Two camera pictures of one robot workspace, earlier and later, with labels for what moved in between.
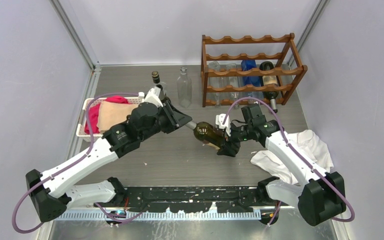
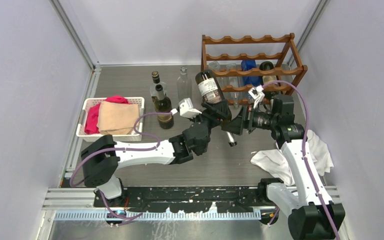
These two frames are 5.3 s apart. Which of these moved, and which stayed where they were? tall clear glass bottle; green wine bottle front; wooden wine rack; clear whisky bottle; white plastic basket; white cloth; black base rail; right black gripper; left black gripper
Moved: right black gripper; left black gripper; green wine bottle front
Stayed: white plastic basket; wooden wine rack; white cloth; tall clear glass bottle; clear whisky bottle; black base rail
